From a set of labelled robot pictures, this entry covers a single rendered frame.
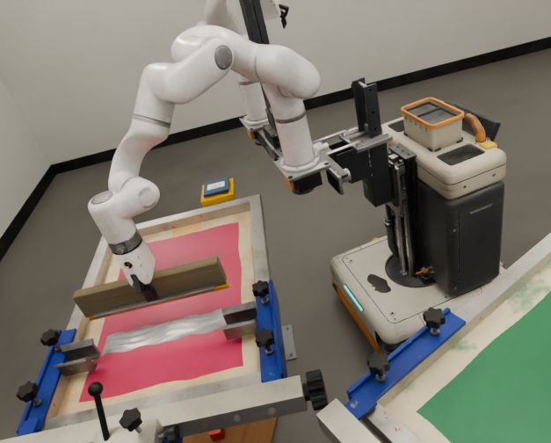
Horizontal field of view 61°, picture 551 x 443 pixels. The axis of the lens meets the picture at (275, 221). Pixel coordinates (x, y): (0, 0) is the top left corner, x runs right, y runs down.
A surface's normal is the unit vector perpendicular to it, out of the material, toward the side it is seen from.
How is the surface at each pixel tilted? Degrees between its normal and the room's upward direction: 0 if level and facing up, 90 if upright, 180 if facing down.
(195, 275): 91
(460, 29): 90
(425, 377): 0
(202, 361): 0
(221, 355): 0
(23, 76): 90
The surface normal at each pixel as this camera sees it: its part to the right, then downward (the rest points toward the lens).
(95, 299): 0.08, 0.57
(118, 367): -0.23, -0.80
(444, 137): 0.32, 0.52
